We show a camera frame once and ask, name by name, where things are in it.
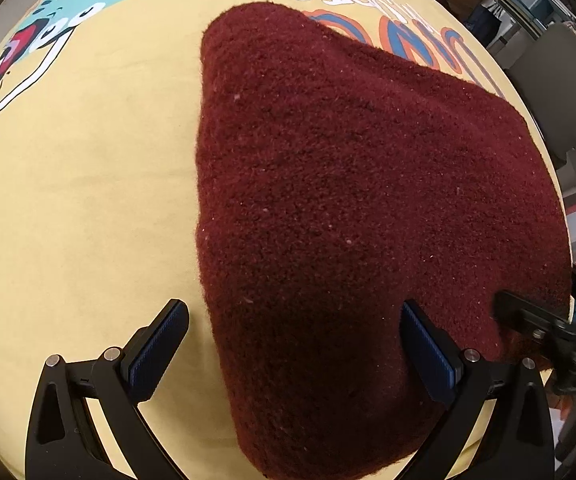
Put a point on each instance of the grey chair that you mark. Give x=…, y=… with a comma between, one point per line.
x=562, y=85

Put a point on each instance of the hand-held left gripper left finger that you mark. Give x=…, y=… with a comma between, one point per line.
x=159, y=349

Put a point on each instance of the maroon knit sweater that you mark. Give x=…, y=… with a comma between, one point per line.
x=357, y=210

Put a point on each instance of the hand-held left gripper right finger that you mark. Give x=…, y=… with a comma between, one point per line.
x=426, y=357

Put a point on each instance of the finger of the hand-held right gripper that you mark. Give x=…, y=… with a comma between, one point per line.
x=527, y=316

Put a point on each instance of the yellow cartoon printed blanket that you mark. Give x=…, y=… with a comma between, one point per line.
x=83, y=200

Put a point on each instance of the dark bag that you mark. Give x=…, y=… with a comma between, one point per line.
x=482, y=25

